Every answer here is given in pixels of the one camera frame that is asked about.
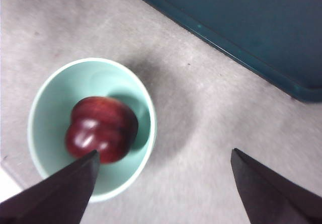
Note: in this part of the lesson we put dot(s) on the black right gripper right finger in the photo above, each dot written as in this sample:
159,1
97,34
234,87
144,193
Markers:
271,196

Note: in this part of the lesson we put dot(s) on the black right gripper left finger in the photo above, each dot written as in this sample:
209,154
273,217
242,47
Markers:
55,198

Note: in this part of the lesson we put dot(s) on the dark rectangular tray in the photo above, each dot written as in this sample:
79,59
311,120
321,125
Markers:
251,20

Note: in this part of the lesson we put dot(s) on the dark red plum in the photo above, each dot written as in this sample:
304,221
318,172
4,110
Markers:
100,125

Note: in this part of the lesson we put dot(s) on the teal ceramic bowl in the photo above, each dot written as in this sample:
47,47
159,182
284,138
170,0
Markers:
50,103

